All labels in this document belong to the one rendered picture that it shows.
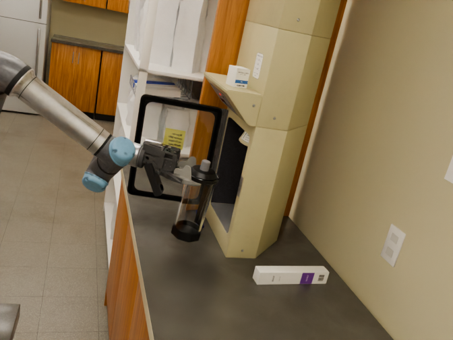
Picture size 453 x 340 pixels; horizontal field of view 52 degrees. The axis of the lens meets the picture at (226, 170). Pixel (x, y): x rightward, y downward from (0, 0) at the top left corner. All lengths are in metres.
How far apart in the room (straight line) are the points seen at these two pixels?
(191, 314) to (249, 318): 0.17
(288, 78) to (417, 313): 0.78
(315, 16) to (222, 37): 0.42
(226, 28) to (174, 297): 0.96
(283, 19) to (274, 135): 0.35
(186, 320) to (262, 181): 0.52
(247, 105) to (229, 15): 0.44
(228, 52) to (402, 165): 0.74
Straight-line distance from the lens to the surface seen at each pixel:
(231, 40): 1.77
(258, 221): 1.60
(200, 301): 1.39
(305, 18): 1.46
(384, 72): 1.68
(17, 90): 1.34
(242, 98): 1.42
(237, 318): 1.36
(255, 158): 1.49
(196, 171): 1.45
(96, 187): 1.44
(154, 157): 1.48
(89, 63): 6.41
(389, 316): 1.57
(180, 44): 2.68
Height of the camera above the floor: 1.73
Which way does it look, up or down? 18 degrees down
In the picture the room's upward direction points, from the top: 12 degrees clockwise
